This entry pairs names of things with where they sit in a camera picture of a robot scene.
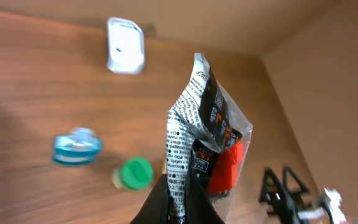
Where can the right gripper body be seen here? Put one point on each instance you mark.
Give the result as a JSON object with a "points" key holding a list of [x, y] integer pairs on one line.
{"points": [[290, 208]]}

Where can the clear bag with printed card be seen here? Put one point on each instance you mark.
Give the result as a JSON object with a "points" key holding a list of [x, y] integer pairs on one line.
{"points": [[207, 138]]}

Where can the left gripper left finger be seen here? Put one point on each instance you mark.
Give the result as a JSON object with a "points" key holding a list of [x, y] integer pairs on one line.
{"points": [[155, 209]]}

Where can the white barcode scanner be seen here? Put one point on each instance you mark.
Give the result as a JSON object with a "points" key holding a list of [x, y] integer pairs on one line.
{"points": [[126, 51]]}

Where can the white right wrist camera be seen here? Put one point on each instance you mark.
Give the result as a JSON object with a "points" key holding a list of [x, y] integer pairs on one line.
{"points": [[326, 205]]}

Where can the green lid jar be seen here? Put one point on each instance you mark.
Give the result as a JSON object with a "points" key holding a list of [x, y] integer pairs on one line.
{"points": [[135, 174]]}

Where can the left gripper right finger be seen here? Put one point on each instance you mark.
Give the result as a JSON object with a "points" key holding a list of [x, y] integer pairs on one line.
{"points": [[198, 208]]}

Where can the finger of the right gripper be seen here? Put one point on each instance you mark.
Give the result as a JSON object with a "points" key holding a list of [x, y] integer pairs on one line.
{"points": [[302, 188], [270, 186]]}

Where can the blue mouthwash bottle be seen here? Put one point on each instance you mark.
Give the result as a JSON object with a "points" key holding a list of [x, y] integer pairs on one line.
{"points": [[77, 148]]}

